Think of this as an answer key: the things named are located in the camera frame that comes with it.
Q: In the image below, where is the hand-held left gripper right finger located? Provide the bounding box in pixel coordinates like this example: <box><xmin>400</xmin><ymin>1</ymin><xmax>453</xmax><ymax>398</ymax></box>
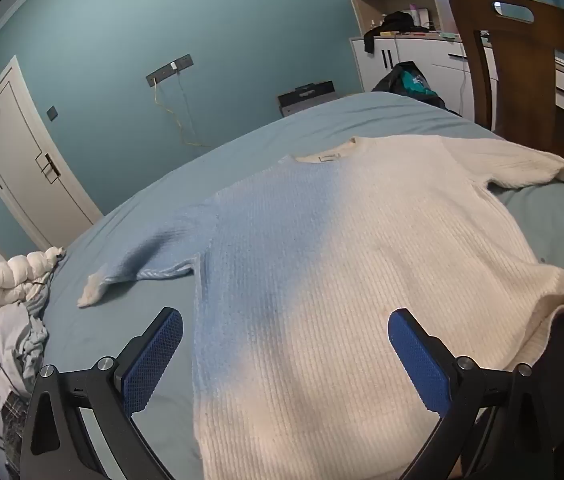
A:
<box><xmin>388</xmin><ymin>308</ymin><xmax>555</xmax><ymax>480</ymax></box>

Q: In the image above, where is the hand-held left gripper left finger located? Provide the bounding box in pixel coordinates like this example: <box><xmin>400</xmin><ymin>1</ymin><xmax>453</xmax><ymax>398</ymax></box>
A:
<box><xmin>20</xmin><ymin>306</ymin><xmax>184</xmax><ymax>480</ymax></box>

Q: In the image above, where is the blue and white knit sweater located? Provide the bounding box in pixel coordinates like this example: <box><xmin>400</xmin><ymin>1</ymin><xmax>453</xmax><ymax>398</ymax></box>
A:
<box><xmin>76</xmin><ymin>135</ymin><xmax>564</xmax><ymax>480</ymax></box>

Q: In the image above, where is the grey crumpled garment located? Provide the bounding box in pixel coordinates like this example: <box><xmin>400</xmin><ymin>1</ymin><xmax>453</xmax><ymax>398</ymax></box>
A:
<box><xmin>0</xmin><ymin>295</ymin><xmax>51</xmax><ymax>413</ymax></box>

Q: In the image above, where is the brown wooden chair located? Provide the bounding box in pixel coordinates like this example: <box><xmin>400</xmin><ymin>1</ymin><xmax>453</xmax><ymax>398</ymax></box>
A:
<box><xmin>448</xmin><ymin>0</ymin><xmax>564</xmax><ymax>196</ymax></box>

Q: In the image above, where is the white puffy jacket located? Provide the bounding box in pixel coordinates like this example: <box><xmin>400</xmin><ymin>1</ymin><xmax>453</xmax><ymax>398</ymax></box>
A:
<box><xmin>0</xmin><ymin>246</ymin><xmax>67</xmax><ymax>318</ymax></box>

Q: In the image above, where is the black plastic bag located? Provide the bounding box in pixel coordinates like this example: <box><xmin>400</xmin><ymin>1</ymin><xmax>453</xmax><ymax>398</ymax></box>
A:
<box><xmin>372</xmin><ymin>61</ymin><xmax>448</xmax><ymax>111</ymax></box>

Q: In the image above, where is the white door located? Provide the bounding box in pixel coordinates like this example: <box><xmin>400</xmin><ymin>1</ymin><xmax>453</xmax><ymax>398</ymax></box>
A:
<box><xmin>0</xmin><ymin>56</ymin><xmax>104</xmax><ymax>261</ymax></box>

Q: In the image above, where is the bed with blue sheet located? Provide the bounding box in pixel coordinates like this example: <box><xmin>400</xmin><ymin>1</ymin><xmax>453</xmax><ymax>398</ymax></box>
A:
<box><xmin>42</xmin><ymin>91</ymin><xmax>564</xmax><ymax>480</ymax></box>

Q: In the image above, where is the white cabinet unit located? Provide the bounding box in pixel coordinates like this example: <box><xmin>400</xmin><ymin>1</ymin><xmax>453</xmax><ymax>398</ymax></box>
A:
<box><xmin>336</xmin><ymin>0</ymin><xmax>564</xmax><ymax>121</ymax></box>

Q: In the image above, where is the black garment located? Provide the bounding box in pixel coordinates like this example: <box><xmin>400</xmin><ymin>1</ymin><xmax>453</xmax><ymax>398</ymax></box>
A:
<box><xmin>363</xmin><ymin>11</ymin><xmax>415</xmax><ymax>53</ymax></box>

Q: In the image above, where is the black box device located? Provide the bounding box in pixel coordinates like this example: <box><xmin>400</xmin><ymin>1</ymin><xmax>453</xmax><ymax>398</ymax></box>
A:
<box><xmin>277</xmin><ymin>80</ymin><xmax>337</xmax><ymax>118</ymax></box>

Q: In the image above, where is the yellow cable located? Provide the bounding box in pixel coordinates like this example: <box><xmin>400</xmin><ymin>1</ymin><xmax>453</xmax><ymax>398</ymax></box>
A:
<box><xmin>153</xmin><ymin>80</ymin><xmax>213</xmax><ymax>148</ymax></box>

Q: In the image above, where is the grey cable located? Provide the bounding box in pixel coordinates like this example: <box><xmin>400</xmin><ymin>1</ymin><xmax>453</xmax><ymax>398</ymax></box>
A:
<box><xmin>177</xmin><ymin>71</ymin><xmax>199</xmax><ymax>145</ymax></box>

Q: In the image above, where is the grey wall socket panel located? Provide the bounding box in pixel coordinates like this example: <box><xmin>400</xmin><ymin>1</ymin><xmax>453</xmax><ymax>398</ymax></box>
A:
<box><xmin>145</xmin><ymin>52</ymin><xmax>195</xmax><ymax>86</ymax></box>

